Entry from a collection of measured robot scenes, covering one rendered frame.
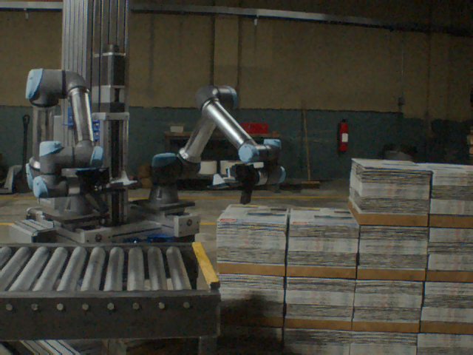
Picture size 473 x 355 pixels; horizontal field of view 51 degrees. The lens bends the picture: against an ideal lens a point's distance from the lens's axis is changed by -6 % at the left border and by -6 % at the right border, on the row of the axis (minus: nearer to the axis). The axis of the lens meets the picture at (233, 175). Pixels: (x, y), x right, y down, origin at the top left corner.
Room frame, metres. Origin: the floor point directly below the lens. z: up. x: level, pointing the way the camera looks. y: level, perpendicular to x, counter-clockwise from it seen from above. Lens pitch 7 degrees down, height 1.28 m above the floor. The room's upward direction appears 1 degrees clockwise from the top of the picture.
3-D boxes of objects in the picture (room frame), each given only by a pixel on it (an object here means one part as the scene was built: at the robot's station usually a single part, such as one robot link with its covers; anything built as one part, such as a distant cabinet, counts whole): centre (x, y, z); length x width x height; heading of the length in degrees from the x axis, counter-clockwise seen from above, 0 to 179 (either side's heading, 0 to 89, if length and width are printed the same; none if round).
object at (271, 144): (2.26, -0.15, 1.10); 0.11 x 0.08 x 0.11; 138
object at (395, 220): (2.19, -0.66, 0.86); 0.38 x 0.29 x 0.04; 175
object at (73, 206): (2.20, 0.69, 0.87); 0.15 x 0.15 x 0.10
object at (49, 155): (1.72, 0.61, 1.10); 0.11 x 0.08 x 0.11; 114
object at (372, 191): (2.20, -0.67, 0.95); 0.38 x 0.29 x 0.23; 175
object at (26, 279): (1.47, 0.61, 0.77); 0.47 x 0.05 x 0.05; 10
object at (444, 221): (2.16, -0.96, 0.86); 0.38 x 0.29 x 0.04; 172
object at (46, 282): (1.48, 0.55, 0.77); 0.47 x 0.05 x 0.05; 10
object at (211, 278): (1.55, 0.08, 0.81); 0.43 x 0.03 x 0.02; 10
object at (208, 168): (8.28, 0.20, 0.55); 1.80 x 0.70 x 1.09; 100
